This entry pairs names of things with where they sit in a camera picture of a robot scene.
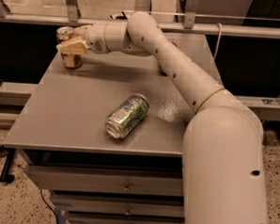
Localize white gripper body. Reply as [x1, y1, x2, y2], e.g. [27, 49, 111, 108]
[85, 23, 107, 54]

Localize orange gold soda can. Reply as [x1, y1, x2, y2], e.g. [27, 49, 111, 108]
[56, 26, 83, 69]

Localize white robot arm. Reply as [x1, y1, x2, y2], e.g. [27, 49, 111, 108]
[56, 12, 269, 224]

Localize green soda can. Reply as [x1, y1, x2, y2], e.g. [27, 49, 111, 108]
[104, 94, 148, 139]

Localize grey drawer cabinet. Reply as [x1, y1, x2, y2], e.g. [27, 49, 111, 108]
[0, 24, 226, 224]

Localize black stand leg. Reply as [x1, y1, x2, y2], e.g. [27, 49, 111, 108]
[0, 149, 16, 184]

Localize metal railing frame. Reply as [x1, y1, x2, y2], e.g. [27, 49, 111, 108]
[0, 0, 280, 39]

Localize white cable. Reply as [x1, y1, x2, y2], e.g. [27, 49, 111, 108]
[212, 23, 224, 60]

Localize black floor cable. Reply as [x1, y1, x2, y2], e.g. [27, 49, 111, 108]
[0, 133, 65, 224]

